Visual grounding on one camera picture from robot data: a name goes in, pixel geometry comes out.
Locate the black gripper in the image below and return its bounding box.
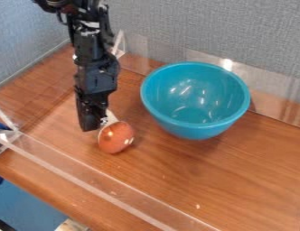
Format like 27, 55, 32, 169
73, 57, 119, 132

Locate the clear acrylic left barrier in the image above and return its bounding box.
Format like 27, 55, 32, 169
0, 38, 68, 87

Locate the clear acrylic back barrier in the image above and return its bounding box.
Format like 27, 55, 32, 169
121, 32, 300, 127

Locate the clear acrylic barrier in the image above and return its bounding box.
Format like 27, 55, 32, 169
0, 109, 219, 231
121, 32, 300, 127
0, 38, 68, 87

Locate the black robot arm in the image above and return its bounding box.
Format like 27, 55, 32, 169
32, 0, 119, 132

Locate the clear acrylic front barrier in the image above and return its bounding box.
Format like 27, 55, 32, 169
0, 109, 219, 231

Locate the clear acrylic corner bracket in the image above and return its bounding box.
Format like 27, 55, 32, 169
111, 30, 125, 59

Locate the brown toy mushroom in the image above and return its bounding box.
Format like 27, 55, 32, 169
97, 110, 134, 154

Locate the blue plastic bowl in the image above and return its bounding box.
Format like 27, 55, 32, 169
140, 61, 250, 140

